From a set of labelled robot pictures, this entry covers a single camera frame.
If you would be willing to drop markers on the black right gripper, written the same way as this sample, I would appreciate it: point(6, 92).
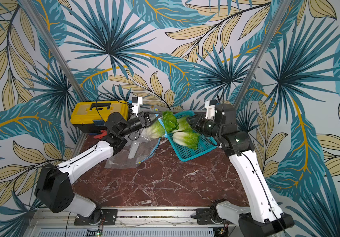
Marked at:
point(196, 122)

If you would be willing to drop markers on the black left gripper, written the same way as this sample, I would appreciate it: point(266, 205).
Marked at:
point(146, 122)

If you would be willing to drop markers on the chinese cabbage front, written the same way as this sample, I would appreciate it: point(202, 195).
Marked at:
point(168, 123)

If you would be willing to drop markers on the chinese cabbage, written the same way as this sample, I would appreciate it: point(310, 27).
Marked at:
point(187, 139)
point(168, 123)
point(183, 125)

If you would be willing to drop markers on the clear zipper bag blue seal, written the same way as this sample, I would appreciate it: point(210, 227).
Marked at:
point(129, 149)

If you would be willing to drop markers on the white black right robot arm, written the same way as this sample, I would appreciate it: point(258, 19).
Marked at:
point(263, 217)

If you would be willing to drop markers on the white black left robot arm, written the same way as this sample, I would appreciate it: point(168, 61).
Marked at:
point(54, 186)

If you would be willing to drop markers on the chinese cabbage back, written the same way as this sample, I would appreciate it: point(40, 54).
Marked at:
point(183, 125)

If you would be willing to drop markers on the chinese cabbage middle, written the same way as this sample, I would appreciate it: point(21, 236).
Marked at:
point(187, 139)

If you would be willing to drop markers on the teal plastic basket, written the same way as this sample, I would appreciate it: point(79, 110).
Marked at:
point(205, 145)

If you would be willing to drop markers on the yellow black plastic toolbox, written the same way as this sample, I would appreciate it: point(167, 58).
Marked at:
point(90, 117)

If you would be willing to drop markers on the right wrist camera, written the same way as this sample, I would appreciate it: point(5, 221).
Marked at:
point(210, 109)

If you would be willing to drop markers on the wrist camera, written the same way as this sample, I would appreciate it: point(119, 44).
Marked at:
point(210, 109)
point(136, 102)

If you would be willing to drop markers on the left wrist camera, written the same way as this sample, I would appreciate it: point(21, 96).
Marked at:
point(136, 102)

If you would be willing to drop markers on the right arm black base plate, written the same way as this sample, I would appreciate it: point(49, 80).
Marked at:
point(208, 216)

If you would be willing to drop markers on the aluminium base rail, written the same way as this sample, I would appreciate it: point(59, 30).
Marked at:
point(131, 222)

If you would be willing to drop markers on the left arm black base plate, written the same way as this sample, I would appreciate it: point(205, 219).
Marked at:
point(105, 217)

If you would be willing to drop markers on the right aluminium corner post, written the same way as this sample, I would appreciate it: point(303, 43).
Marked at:
point(276, 20)

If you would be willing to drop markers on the aluminium corner post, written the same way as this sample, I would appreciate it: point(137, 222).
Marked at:
point(43, 29)
point(276, 20)

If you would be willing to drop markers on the left aluminium corner post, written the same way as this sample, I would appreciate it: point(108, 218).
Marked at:
point(43, 29)

